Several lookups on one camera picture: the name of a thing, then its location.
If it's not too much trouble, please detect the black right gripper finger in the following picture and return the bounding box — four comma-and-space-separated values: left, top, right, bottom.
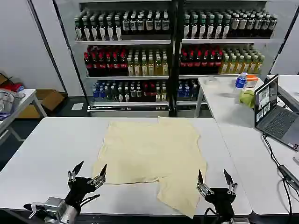
196, 169, 214, 198
223, 168, 238, 195

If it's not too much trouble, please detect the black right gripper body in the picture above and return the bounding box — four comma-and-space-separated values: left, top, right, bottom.
204, 187, 235, 217

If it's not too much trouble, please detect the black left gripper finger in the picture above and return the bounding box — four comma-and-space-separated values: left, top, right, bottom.
87, 163, 108, 189
67, 160, 85, 185

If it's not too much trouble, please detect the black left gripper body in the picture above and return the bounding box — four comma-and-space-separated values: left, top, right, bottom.
64, 176, 97, 209

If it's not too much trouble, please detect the pale yellow shirt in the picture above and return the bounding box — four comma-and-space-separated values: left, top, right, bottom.
91, 116, 208, 219

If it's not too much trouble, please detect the black power adapter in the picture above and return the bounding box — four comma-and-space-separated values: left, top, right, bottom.
278, 165, 299, 185

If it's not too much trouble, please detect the white side table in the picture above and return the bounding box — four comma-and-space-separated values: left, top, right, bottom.
194, 76, 299, 216

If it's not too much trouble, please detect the grey open laptop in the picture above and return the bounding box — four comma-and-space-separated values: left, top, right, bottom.
254, 74, 299, 152

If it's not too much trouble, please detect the open cardboard box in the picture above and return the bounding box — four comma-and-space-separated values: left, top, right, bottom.
17, 89, 65, 119

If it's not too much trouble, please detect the green cloth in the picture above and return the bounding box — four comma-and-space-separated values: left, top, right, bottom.
238, 89, 256, 109

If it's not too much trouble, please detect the white table with grey legs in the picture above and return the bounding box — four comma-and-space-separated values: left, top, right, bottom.
0, 89, 49, 146

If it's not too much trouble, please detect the clear bottle with blue label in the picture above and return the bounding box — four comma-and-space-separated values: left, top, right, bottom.
234, 72, 248, 94

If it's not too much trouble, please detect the grey clothes pile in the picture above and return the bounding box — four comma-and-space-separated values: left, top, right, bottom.
0, 88, 26, 114

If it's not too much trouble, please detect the clear box with orange lid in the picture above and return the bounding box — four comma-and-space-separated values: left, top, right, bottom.
245, 75, 260, 89

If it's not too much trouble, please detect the red cloth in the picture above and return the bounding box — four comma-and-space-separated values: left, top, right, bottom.
4, 82, 25, 92

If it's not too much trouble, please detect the white desk behind laptop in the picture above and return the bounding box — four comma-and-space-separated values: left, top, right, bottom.
267, 74, 299, 113

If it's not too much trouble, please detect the shelf with drink bottles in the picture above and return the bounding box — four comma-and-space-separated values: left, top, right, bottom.
53, 0, 176, 118
175, 0, 282, 117

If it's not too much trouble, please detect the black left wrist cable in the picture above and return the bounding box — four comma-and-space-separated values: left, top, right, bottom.
80, 194, 101, 207

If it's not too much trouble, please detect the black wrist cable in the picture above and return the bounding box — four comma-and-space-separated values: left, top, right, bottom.
203, 207, 218, 224
80, 194, 101, 207

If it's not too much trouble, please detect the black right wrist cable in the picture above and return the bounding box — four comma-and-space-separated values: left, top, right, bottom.
203, 207, 218, 224

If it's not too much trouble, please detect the black laptop cable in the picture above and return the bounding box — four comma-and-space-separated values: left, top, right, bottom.
263, 132, 294, 215

